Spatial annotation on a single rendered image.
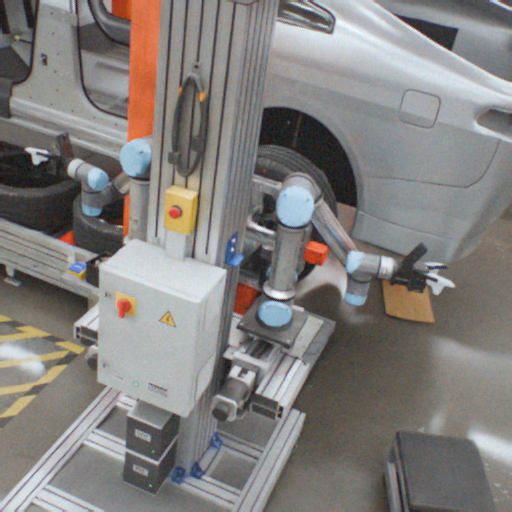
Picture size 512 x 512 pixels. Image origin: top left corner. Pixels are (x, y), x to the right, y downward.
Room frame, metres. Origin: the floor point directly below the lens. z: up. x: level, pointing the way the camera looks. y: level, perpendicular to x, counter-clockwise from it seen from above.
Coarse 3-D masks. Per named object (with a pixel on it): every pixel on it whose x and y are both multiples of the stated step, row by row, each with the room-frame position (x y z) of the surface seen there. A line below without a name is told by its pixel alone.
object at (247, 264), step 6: (264, 198) 2.80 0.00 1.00; (270, 198) 2.80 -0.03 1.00; (264, 204) 2.80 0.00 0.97; (264, 210) 2.80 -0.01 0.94; (270, 210) 2.83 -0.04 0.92; (264, 216) 2.84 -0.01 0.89; (270, 222) 2.81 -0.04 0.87; (270, 228) 2.82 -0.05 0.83; (276, 228) 2.77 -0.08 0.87; (258, 252) 2.95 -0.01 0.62; (246, 258) 2.83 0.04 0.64; (252, 258) 2.89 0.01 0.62; (258, 258) 2.90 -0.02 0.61; (246, 264) 2.81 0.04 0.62; (252, 264) 2.83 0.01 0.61; (258, 264) 2.84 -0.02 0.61; (270, 264) 2.77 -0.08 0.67; (252, 270) 2.78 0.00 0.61; (258, 270) 2.78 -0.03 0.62
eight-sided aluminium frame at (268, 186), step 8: (256, 176) 2.76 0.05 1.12; (256, 184) 2.70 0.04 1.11; (264, 184) 2.69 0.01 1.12; (272, 184) 2.71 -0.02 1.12; (280, 184) 2.71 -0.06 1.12; (264, 192) 2.69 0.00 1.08; (272, 192) 2.67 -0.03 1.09; (304, 232) 2.62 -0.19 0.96; (304, 240) 2.62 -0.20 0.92; (304, 248) 2.61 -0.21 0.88; (296, 264) 2.63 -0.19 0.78; (304, 264) 2.66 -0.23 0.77; (240, 272) 2.75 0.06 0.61; (248, 272) 2.75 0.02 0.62; (296, 272) 2.62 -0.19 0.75; (240, 280) 2.71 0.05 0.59; (248, 280) 2.69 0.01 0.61; (256, 280) 2.69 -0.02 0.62
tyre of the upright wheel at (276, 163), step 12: (264, 156) 2.85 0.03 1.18; (276, 156) 2.87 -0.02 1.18; (288, 156) 2.90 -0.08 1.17; (300, 156) 2.95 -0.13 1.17; (264, 168) 2.78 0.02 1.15; (276, 168) 2.77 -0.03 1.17; (288, 168) 2.79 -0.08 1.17; (300, 168) 2.84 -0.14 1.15; (312, 168) 2.90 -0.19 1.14; (276, 180) 2.76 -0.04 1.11; (324, 180) 2.89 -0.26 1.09; (324, 192) 2.83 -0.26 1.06; (336, 204) 2.89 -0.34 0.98; (336, 216) 2.86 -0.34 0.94; (312, 228) 2.69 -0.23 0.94; (312, 240) 2.69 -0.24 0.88; (324, 240) 2.70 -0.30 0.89; (312, 264) 2.68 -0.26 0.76; (300, 276) 2.70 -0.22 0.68
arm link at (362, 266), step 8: (352, 256) 1.98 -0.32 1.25; (360, 256) 1.98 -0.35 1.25; (368, 256) 1.99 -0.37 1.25; (376, 256) 2.00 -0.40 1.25; (352, 264) 1.96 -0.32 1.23; (360, 264) 1.96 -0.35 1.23; (368, 264) 1.96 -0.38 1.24; (376, 264) 1.97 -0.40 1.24; (352, 272) 1.97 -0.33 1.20; (360, 272) 1.96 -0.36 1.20; (368, 272) 1.96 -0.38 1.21; (376, 272) 1.96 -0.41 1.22; (360, 280) 1.96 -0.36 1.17; (368, 280) 1.97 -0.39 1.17
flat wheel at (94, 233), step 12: (108, 204) 3.58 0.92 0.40; (120, 204) 3.45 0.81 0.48; (84, 216) 3.22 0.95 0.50; (96, 216) 3.24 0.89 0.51; (108, 216) 3.30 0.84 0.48; (120, 216) 3.36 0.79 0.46; (84, 228) 3.16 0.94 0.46; (96, 228) 3.13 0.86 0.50; (108, 228) 3.13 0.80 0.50; (120, 228) 3.15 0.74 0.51; (84, 240) 3.16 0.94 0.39; (96, 240) 3.12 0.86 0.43; (108, 240) 3.11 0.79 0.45; (120, 240) 3.10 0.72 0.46; (96, 252) 3.12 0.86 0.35
